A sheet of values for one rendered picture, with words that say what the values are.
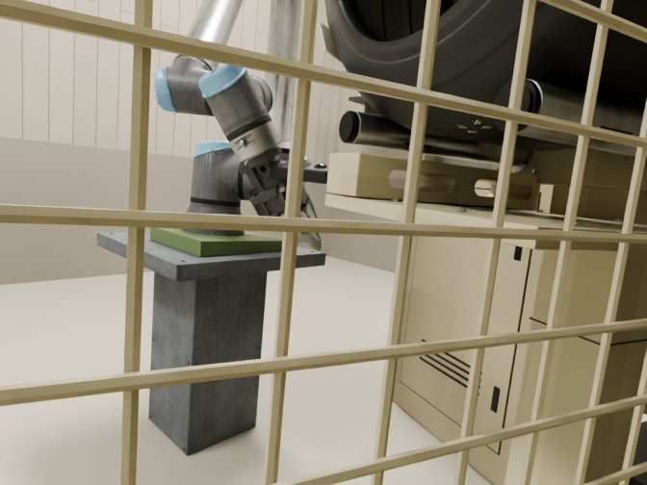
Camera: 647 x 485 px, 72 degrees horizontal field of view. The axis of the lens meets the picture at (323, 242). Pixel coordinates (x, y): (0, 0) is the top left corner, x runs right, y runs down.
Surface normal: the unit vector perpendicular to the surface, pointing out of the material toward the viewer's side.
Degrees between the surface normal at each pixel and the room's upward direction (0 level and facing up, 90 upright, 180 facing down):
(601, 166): 90
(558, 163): 90
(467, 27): 100
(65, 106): 90
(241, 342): 90
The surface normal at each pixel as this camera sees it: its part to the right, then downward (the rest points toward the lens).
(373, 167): 0.44, 0.17
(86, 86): 0.72, 0.16
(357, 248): -0.69, 0.04
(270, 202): -0.29, 0.38
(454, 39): -0.87, 0.16
